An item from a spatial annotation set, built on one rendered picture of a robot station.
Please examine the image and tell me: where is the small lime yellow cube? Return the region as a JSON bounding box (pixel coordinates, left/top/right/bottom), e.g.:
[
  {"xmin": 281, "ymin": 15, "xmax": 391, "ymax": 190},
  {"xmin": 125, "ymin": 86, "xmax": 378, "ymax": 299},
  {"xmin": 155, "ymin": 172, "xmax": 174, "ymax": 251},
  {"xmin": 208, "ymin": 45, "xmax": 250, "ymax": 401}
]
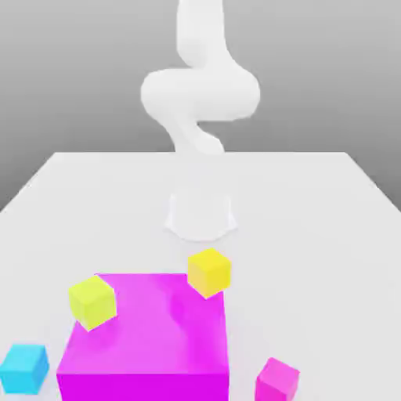
[{"xmin": 67, "ymin": 275, "xmax": 117, "ymax": 332}]

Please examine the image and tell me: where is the small pink cube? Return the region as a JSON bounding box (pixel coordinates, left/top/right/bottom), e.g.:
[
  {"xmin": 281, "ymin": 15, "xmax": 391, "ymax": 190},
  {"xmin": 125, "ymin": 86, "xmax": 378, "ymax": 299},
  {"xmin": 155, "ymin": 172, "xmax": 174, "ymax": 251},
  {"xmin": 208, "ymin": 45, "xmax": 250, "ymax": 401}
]
[{"xmin": 255, "ymin": 356, "xmax": 301, "ymax": 401}]

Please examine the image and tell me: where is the small cyan cube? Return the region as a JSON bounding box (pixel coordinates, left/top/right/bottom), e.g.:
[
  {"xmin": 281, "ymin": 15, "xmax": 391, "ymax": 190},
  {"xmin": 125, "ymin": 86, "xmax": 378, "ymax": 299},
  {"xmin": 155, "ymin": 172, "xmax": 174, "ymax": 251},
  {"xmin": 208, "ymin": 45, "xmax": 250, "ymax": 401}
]
[{"xmin": 0, "ymin": 343, "xmax": 50, "ymax": 396}]

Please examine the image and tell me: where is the large magenta box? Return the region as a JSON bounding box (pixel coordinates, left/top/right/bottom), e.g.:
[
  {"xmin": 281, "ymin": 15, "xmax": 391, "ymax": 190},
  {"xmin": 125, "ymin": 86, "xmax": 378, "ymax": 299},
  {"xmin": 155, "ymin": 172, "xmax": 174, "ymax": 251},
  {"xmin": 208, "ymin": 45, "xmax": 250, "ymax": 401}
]
[{"xmin": 56, "ymin": 273, "xmax": 230, "ymax": 401}]

